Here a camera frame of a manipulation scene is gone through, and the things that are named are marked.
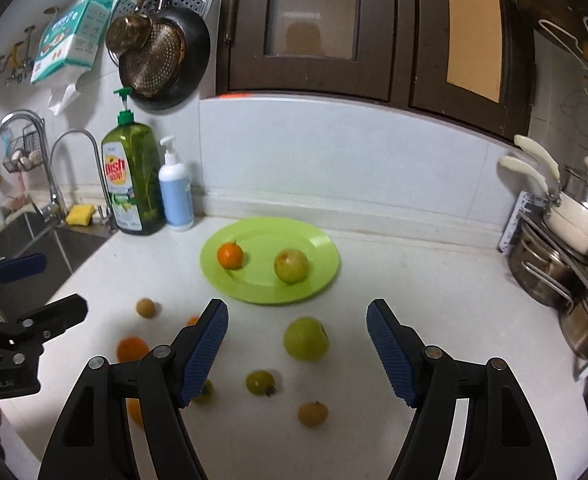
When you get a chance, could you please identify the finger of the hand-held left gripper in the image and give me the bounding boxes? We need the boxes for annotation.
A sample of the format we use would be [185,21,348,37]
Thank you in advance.
[0,254,47,308]
[0,294,88,363]

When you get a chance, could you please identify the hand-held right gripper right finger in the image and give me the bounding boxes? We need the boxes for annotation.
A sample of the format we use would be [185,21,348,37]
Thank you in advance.
[366,298,557,480]

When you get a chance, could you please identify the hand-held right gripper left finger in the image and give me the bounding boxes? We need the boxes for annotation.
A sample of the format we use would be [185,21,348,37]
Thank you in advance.
[38,298,229,480]

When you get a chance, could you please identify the large green apple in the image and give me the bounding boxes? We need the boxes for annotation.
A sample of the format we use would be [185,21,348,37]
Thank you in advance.
[283,316,330,361]

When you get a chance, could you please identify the yellow persimmon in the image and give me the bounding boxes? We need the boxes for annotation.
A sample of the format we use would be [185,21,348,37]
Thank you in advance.
[298,400,329,428]

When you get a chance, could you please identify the green plate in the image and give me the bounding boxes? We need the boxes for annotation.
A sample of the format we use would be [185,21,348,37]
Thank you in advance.
[200,217,341,306]

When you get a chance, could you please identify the steel sink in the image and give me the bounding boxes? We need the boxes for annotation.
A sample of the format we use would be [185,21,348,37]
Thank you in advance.
[0,210,110,322]

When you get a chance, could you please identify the yellow sponge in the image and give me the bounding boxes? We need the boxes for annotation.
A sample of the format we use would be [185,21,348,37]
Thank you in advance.
[66,204,94,227]

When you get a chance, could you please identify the green dish soap bottle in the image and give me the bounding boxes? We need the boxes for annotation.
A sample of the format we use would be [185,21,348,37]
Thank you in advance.
[101,87,167,236]

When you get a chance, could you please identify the steel kitchen faucet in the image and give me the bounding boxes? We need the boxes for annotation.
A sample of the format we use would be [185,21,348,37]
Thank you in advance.
[0,111,69,223]

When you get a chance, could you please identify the white pump bottle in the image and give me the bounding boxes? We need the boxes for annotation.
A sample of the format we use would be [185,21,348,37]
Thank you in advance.
[159,136,195,232]

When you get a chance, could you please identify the stainless steel pot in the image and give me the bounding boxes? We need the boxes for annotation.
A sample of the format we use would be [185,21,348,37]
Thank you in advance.
[507,224,576,309]
[558,294,588,362]

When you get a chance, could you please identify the white pot rack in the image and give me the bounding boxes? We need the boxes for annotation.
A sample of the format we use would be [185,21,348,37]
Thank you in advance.
[497,190,531,254]

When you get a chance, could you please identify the paper towel pack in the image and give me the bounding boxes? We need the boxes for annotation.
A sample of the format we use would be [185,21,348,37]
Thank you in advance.
[30,0,115,117]

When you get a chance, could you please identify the brass colander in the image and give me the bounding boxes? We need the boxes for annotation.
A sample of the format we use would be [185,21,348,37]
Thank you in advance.
[124,22,185,97]

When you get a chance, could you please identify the brass ladle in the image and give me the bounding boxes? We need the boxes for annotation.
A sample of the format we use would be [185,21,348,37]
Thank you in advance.
[106,0,153,55]

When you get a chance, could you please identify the black frying pan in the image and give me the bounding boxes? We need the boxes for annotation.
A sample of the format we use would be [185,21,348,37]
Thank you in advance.
[118,0,211,113]

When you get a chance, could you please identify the wire rack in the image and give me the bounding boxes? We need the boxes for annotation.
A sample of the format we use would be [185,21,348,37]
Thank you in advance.
[2,125,45,174]

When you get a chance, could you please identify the wall hooks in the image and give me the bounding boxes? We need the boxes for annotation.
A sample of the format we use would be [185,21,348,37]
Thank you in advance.
[0,7,60,87]

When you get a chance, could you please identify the steel pot with cream handle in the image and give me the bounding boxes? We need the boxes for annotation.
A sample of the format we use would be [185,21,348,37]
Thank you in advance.
[514,134,588,221]

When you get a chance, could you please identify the dark wooden window frame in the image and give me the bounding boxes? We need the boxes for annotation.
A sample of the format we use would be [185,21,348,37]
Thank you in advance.
[216,0,536,137]

